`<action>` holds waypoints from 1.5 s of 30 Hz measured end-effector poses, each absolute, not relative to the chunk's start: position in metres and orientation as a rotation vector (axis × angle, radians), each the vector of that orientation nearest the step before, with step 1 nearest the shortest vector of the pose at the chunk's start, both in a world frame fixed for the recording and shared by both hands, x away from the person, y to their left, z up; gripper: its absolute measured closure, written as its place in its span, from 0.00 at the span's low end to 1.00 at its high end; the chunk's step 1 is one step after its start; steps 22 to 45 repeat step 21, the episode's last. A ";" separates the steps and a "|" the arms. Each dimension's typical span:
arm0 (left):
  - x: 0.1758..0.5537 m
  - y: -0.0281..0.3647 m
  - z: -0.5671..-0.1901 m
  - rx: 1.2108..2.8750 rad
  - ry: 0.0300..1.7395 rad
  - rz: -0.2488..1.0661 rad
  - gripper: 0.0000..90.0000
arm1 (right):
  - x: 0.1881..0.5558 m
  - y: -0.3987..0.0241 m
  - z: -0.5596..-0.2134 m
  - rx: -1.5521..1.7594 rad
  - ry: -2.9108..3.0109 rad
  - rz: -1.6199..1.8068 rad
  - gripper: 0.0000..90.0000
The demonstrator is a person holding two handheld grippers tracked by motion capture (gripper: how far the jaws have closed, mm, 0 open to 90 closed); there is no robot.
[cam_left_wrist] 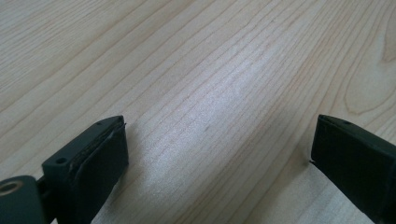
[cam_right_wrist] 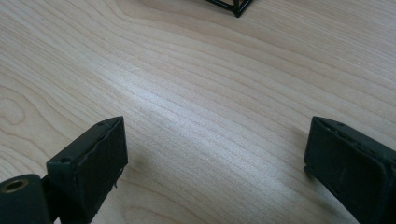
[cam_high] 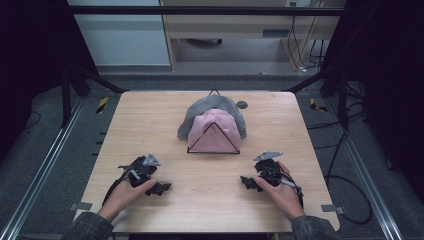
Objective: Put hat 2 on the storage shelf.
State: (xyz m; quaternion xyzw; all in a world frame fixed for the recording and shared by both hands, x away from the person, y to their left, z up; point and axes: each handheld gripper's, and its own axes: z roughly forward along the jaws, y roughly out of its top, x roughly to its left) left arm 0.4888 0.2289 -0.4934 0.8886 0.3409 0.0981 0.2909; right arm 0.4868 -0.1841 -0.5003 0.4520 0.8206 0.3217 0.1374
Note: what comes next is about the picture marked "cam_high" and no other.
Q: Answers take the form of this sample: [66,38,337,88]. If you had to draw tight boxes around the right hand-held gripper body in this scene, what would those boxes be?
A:
[252,151,285,188]

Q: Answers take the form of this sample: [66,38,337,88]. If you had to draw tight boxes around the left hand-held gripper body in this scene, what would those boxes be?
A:
[117,152,162,189]

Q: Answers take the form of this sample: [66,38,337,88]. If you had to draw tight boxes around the black wire triangular rack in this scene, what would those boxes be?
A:
[186,88,241,156]

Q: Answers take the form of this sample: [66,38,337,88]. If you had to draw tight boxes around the pink knit beanie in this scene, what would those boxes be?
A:
[186,108,242,155]

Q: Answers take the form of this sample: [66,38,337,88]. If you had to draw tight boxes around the grey knit beanie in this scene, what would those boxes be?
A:
[176,93,248,141]

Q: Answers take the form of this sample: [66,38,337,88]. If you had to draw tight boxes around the person's right hand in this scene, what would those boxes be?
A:
[252,161,306,223]

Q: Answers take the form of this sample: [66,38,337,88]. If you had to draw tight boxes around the person's left hand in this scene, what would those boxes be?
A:
[96,178,158,224]

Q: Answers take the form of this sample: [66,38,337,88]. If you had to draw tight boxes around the grey tape strip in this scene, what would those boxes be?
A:
[320,203,347,215]
[67,201,94,212]

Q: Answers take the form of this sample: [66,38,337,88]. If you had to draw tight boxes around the yellow black striped tape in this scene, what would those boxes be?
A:
[95,96,110,115]

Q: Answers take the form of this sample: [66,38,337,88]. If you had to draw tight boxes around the yellow tool right floor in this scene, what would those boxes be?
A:
[309,96,329,113]

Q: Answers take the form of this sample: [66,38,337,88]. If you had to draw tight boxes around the black metal stand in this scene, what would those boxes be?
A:
[285,65,352,130]
[59,62,130,130]

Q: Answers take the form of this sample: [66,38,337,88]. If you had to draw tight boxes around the white cabinet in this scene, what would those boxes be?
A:
[67,0,171,67]

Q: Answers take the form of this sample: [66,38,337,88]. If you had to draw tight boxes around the light wooden desk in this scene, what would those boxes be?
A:
[158,0,348,73]

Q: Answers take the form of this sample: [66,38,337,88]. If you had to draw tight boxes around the black curtain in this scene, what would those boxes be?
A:
[0,0,102,162]
[319,0,424,205]

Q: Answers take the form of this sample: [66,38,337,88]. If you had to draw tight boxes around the left hand-held gripper cable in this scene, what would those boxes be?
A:
[101,166,133,208]

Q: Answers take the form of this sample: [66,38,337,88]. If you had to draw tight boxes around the hand-held gripper cable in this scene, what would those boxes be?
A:
[101,166,133,208]
[276,165,305,210]

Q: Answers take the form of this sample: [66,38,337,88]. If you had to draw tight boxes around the right hand-held gripper cable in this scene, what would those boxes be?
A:
[276,165,305,210]

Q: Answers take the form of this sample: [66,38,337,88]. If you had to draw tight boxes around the aluminium floor rail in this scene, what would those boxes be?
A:
[324,97,405,240]
[0,95,88,240]

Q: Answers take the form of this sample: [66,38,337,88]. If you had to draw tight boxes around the black looped floor cable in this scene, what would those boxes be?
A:
[324,125,374,225]

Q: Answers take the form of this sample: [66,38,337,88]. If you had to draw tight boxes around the yellow cable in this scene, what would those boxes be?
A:
[292,0,325,70]

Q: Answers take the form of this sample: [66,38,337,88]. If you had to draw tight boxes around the black hanging cable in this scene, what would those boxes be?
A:
[286,1,304,70]

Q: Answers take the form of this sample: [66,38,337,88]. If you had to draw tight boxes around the black horizontal frame bar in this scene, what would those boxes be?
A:
[67,5,346,17]

